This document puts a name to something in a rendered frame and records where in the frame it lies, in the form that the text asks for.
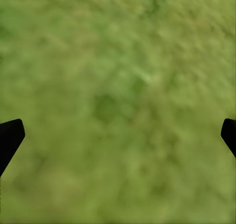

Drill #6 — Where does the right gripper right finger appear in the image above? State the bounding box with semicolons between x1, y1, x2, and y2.
221;118;236;157

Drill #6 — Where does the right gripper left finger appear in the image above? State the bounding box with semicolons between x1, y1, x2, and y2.
0;119;25;176

